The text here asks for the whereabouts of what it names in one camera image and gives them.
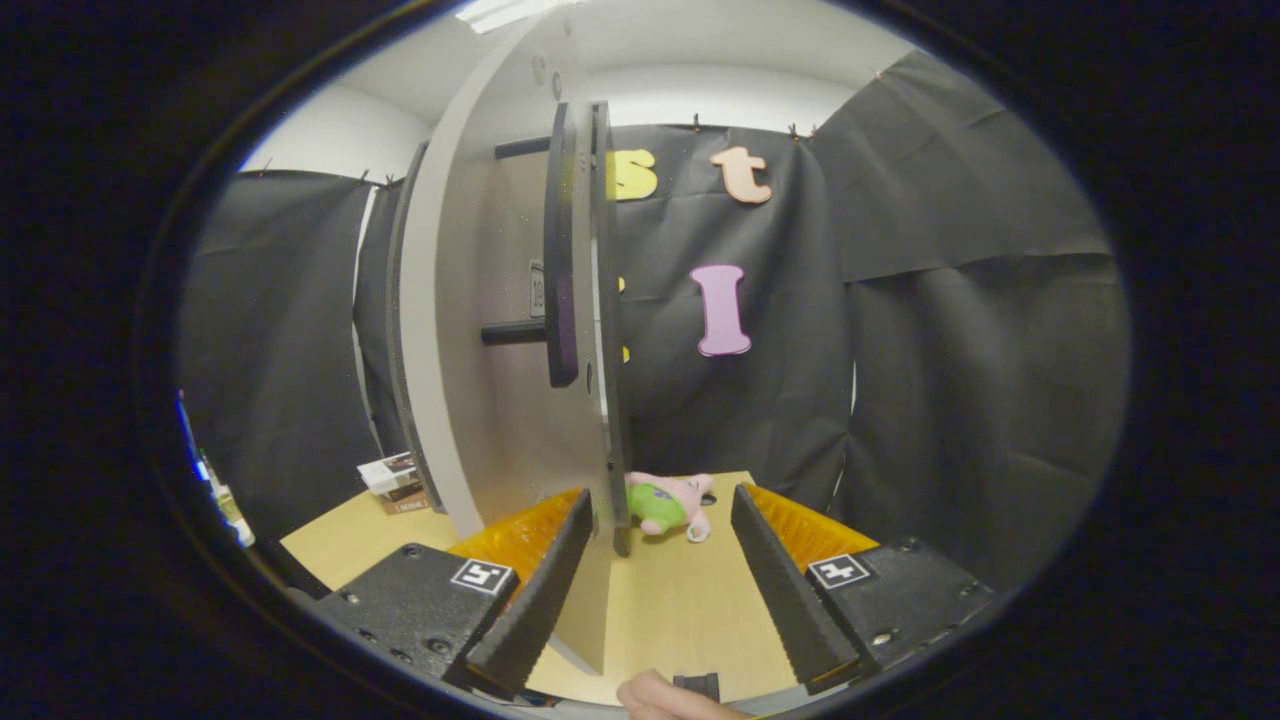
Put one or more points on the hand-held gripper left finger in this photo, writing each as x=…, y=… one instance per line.
x=545, y=590

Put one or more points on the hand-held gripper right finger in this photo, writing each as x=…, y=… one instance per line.
x=780, y=590

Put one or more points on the light grey shoe cabinet door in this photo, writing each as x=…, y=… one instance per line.
x=490, y=430

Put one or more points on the grey shoe cabinet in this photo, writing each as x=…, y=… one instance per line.
x=400, y=300

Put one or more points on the small black object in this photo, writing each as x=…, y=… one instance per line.
x=698, y=685

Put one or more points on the pink green plush toy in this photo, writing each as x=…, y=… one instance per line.
x=665, y=505

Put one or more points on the brown book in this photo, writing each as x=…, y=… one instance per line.
x=405, y=500

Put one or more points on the black backdrop cloth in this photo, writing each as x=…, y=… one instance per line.
x=950, y=350

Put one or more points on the long ceiling light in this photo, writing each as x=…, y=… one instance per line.
x=510, y=12

